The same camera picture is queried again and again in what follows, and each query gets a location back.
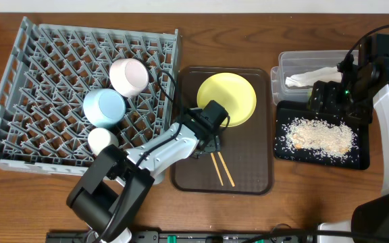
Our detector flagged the white cup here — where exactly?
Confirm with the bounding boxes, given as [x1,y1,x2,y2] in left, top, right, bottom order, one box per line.
[87,128,119,155]

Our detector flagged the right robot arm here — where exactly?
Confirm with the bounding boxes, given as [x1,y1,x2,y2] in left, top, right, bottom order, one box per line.
[308,34,389,238]

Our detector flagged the black cable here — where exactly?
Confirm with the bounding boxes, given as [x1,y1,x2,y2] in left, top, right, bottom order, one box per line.
[149,69,185,129]
[344,22,389,65]

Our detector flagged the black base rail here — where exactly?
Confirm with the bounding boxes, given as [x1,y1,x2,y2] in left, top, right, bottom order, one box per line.
[45,231,373,243]

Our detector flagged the light blue bowl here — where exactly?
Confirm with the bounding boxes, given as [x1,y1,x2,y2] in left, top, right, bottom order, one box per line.
[82,88,126,129]

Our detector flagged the right black cable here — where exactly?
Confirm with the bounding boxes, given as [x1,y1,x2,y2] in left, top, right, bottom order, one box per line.
[344,22,389,65]

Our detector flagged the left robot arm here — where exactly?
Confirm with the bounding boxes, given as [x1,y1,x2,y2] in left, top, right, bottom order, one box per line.
[66,111,230,242]

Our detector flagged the pink white bowl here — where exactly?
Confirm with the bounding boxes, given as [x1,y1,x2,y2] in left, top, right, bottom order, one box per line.
[109,58,149,98]

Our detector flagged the clear plastic bin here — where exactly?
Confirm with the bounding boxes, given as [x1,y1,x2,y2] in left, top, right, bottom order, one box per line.
[270,50,347,105]

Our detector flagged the white plastic wrapper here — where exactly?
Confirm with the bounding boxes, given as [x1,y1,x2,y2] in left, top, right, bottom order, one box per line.
[285,67,342,88]

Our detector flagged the brown serving tray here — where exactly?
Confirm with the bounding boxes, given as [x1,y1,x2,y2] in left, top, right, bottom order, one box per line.
[170,66,274,195]

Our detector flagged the yellow plate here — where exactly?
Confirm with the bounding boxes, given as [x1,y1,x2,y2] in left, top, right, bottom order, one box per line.
[197,72,257,127]

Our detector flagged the left black cable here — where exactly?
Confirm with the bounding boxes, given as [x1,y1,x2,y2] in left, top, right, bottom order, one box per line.
[149,69,185,129]

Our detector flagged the wooden chopstick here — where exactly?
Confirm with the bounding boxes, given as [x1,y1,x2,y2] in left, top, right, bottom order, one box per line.
[210,153,224,186]
[217,151,235,187]

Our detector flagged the black waste tray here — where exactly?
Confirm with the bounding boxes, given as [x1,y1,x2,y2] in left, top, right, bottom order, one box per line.
[274,101,370,170]

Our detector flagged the spilled rice pile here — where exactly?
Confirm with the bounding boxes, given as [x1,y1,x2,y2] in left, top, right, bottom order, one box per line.
[278,118,357,159]

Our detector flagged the grey plastic dish rack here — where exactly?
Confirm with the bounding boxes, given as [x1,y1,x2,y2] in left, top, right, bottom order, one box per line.
[0,18,181,176]

